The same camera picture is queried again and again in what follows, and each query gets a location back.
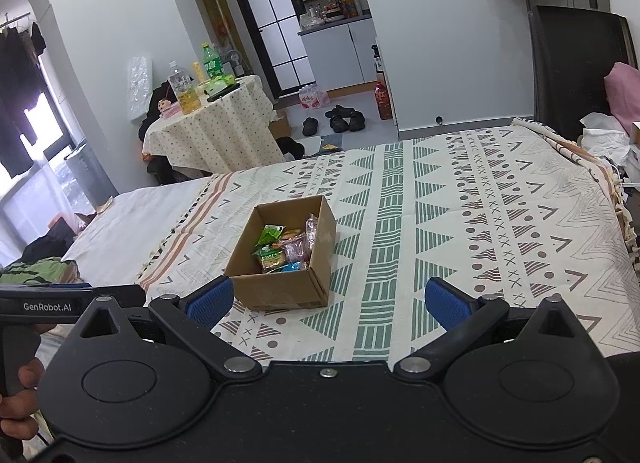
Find patterned blanket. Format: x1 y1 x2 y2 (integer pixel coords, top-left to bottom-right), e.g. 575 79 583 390
136 117 640 363

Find black clothing pile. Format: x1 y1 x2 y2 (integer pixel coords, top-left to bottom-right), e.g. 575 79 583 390
145 85 176 186

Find purple snack packet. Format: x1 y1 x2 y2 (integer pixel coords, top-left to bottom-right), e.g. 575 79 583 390
282 238 309 265

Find white bed sheet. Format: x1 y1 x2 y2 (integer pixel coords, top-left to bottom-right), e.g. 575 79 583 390
61 177 212 275

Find green cookie packet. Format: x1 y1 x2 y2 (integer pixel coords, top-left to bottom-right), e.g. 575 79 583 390
251 246 289 272

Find bubble wrap panel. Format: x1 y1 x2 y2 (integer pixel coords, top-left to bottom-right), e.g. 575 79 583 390
126 55 154 122

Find clear white snack packet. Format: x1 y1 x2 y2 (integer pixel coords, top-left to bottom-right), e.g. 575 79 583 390
304 214 322 258

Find green cloth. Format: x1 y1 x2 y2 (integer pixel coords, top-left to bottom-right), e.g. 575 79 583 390
0 257 82 287

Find pink pack of water bottles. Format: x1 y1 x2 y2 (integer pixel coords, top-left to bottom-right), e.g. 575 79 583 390
298 84 331 110

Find round table with dotted tablecloth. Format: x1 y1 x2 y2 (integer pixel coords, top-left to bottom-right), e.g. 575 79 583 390
141 74 287 180

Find green soda bottle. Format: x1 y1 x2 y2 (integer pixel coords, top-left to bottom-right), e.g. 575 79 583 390
201 42 224 80

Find black tray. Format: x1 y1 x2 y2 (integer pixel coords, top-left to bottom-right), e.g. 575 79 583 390
206 83 244 104

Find white kitchen cabinet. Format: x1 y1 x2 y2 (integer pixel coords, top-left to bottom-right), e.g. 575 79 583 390
297 14 379 92

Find clear bottle with yellow liquid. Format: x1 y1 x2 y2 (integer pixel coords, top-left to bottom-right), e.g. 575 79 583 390
167 61 202 116

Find pink pillow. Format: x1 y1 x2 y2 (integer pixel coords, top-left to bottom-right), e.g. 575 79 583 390
603 61 640 137

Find black framed sliding door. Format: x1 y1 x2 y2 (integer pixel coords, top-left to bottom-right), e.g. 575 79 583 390
224 0 317 100

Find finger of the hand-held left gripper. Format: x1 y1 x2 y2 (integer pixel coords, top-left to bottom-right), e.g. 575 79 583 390
93 284 149 311

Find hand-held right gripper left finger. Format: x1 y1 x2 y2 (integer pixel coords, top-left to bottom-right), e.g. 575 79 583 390
75 275 264 384

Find brown cardboard box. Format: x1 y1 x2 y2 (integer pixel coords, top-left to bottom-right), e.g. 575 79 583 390
223 194 338 311

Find green bag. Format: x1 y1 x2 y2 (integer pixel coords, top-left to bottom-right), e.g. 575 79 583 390
204 75 237 97

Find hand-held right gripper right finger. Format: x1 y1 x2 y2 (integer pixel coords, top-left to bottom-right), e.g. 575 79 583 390
393 276 584 384

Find small cardboard box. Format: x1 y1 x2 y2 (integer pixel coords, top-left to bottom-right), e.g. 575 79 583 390
269 109 293 140

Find person's left hand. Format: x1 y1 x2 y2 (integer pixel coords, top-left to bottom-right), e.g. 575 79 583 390
0 357 49 440

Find white radiator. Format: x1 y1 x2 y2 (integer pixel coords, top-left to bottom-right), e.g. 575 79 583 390
64 142 119 210

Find black chair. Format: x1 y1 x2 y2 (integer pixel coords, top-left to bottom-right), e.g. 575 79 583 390
529 5 637 140

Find dark hanging clothes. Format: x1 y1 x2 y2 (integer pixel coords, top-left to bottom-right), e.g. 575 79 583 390
0 22 48 180

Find white crumpled cloth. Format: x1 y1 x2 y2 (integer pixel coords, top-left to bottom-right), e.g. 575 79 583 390
579 112 632 164

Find light green snack packet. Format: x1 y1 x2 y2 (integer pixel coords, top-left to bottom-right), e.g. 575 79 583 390
256 224 284 247

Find small grey fan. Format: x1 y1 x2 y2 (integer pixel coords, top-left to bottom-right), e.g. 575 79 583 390
222 49 247 80

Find black cloth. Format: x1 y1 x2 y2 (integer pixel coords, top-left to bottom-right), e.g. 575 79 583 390
21 217 77 265

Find large red bottle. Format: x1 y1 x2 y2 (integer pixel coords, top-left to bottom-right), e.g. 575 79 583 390
373 77 394 122

